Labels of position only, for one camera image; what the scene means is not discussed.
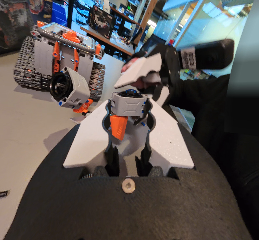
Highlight person's right forearm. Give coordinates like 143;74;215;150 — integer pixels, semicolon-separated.
167;73;230;123

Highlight large grey orange toy vehicle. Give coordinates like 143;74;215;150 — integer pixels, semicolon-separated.
13;20;106;103

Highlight grey orange twin-motor toy assembly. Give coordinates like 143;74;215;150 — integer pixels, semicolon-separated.
49;66;151;141

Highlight blue toy kit box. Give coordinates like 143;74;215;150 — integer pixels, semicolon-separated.
0;0;52;51

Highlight black metal post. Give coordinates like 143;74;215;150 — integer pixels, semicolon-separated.
67;0;77;29

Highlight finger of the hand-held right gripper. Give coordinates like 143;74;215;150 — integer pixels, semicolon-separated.
151;86;170;107
114;53;163;89

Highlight person's right hand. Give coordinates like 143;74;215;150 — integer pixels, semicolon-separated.
121;54;159;94

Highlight wooden post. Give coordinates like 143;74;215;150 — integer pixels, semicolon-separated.
132;0;167;46

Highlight wooden background table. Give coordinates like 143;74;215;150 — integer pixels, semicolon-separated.
80;25;134;56

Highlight blue plastic bin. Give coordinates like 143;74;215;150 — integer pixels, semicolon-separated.
52;1;68;27

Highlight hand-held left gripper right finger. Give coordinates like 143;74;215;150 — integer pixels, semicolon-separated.
145;98;195;176

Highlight black boxed toy set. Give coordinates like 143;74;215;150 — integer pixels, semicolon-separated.
89;5;116;40

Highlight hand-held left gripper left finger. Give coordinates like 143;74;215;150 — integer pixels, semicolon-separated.
63;100;113;169

